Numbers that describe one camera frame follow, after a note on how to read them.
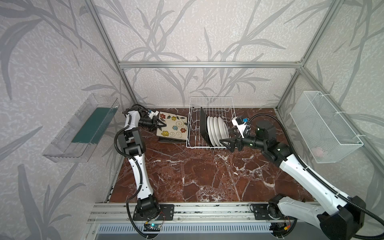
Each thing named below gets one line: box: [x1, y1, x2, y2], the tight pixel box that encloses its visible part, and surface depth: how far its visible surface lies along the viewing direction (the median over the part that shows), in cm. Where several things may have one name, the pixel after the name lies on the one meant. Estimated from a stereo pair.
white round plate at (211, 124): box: [209, 116, 219, 147], surface depth 88 cm
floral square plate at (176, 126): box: [156, 111, 188, 141], surface depth 103 cm
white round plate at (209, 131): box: [207, 116, 216, 147], surface depth 88 cm
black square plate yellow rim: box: [158, 136, 187, 143], surface depth 101 cm
